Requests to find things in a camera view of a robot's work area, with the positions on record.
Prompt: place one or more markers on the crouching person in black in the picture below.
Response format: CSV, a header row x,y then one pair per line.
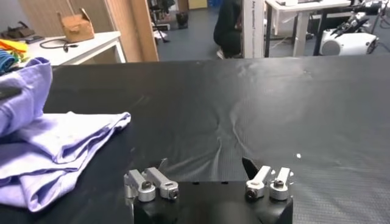
x,y
227,30

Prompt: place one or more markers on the white humanoid robot with base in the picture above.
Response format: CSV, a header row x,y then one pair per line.
x,y
347,42

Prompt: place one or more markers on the tall white carton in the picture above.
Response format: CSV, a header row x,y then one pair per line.
x,y
253,30

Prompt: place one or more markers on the black table cover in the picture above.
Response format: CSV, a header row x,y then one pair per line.
x,y
213,109

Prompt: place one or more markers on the black waste bin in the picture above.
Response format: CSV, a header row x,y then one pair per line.
x,y
182,19

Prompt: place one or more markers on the open cardboard box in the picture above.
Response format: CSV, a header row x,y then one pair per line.
x,y
77,29

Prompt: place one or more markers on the lavender t-shirt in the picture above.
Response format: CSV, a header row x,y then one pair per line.
x,y
55,143

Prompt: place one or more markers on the beige pegboard screen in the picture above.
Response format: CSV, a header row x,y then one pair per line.
x,y
42,15

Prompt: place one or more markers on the blue striped garment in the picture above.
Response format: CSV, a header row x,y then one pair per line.
x,y
6,61

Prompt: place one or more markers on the orange garment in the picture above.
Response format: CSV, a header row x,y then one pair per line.
x,y
12,45

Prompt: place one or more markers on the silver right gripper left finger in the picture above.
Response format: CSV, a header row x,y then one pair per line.
x,y
164,184

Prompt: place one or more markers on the white table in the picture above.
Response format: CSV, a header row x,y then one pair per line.
x,y
97,45

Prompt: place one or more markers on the white standing desk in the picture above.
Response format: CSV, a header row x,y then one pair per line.
x,y
300,27

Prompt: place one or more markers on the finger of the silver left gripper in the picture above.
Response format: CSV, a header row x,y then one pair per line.
x,y
9,92

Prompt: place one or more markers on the green garment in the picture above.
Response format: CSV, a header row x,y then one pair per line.
x,y
21,55

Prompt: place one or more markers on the wooden partition panel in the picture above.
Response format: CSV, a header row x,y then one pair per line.
x,y
134,30

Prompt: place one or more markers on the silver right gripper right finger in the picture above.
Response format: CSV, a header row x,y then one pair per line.
x,y
262,181

